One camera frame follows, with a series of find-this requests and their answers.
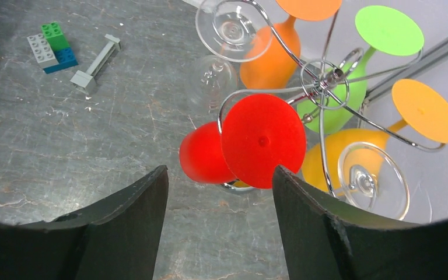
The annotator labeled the orange plastic wine glass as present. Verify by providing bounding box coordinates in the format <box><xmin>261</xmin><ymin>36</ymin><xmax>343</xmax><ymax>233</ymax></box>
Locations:
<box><xmin>239</xmin><ymin>0</ymin><xmax>342</xmax><ymax>89</ymax></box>

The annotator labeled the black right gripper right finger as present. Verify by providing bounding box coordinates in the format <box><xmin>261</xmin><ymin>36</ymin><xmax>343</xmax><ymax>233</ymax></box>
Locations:
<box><xmin>272</xmin><ymin>166</ymin><xmax>448</xmax><ymax>279</ymax></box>

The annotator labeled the blue toy brick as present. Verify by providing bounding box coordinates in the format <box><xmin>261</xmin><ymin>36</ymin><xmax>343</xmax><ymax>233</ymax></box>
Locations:
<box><xmin>43</xmin><ymin>47</ymin><xmax>78</xmax><ymax>74</ymax></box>

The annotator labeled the chrome wire glass rack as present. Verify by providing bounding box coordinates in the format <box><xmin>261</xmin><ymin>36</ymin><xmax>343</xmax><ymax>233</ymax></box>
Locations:
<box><xmin>216</xmin><ymin>0</ymin><xmax>446</xmax><ymax>198</ymax></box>

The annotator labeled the green toy brick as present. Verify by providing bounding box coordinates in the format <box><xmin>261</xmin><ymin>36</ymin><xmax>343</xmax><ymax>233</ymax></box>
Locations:
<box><xmin>41</xmin><ymin>22</ymin><xmax>70</xmax><ymax>51</ymax></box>

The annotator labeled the green plastic wine glass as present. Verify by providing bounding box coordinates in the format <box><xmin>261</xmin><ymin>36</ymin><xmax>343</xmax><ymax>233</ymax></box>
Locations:
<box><xmin>297</xmin><ymin>5</ymin><xmax>425</xmax><ymax>134</ymax></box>

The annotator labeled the grey toy brick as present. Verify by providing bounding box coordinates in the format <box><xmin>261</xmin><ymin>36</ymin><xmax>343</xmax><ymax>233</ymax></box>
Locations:
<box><xmin>27</xmin><ymin>33</ymin><xmax>59</xmax><ymax>69</ymax></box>

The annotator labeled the red plastic wine glass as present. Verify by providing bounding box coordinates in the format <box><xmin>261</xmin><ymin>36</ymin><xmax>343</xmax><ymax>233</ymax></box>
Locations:
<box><xmin>179</xmin><ymin>93</ymin><xmax>307</xmax><ymax>189</ymax></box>

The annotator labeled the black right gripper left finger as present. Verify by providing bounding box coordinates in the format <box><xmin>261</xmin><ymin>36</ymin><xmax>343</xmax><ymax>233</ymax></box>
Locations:
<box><xmin>0</xmin><ymin>166</ymin><xmax>169</xmax><ymax>279</ymax></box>

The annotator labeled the grey toy column piece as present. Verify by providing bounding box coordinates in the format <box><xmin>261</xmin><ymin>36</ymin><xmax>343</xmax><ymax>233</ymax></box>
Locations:
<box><xmin>70</xmin><ymin>34</ymin><xmax>121</xmax><ymax>95</ymax></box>

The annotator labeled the clear wine glass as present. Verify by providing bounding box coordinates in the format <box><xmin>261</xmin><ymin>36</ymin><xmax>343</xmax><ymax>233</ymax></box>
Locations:
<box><xmin>337</xmin><ymin>142</ymin><xmax>433</xmax><ymax>225</ymax></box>
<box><xmin>184</xmin><ymin>1</ymin><xmax>272</xmax><ymax>116</ymax></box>

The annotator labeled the yellow plastic wine glass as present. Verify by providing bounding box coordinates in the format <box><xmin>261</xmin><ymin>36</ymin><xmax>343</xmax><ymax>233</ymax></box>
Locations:
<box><xmin>301</xmin><ymin>79</ymin><xmax>448</xmax><ymax>192</ymax></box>

